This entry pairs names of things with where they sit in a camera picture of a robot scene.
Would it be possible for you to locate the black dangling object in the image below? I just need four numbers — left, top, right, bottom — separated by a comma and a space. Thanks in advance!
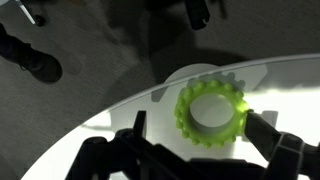
184, 0, 212, 31

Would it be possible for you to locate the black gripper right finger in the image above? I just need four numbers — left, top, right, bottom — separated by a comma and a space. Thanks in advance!
244, 109, 320, 180

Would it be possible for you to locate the black shoe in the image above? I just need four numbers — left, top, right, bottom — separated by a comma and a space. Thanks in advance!
0, 22, 64, 85

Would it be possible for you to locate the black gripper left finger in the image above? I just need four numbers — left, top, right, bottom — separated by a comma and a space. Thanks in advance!
64, 110, 201, 180

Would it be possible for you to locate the lime green knobby ring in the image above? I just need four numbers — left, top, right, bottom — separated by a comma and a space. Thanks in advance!
173, 79, 250, 149

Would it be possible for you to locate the white stand leg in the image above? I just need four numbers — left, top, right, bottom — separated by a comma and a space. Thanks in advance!
14, 0, 47, 28

